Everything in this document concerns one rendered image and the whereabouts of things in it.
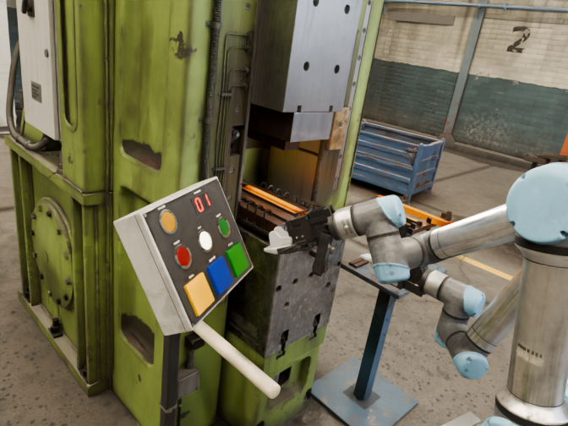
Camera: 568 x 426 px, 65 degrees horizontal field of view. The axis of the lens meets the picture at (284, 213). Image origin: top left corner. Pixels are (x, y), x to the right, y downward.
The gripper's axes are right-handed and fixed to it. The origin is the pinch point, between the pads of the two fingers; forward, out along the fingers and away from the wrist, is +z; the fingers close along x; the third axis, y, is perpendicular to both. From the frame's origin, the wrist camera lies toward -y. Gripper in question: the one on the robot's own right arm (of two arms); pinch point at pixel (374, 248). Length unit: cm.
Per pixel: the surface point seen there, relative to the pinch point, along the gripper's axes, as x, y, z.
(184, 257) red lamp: -64, -9, 10
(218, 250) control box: -51, -5, 15
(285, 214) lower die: -4.6, 0.8, 35.3
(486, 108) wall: 754, 9, 251
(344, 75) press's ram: 10, -49, 31
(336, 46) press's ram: 3, -57, 31
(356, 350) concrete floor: 74, 100, 37
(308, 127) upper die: -4.8, -31.8, 30.7
